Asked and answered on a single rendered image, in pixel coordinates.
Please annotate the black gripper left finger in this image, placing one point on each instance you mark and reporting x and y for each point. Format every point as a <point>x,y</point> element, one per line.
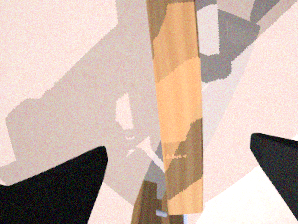
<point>63,195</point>

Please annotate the light wooden board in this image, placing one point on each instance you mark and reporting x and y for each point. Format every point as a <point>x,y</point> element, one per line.
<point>173,27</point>

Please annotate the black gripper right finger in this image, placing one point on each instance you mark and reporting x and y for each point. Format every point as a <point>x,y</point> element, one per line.
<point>278,158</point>

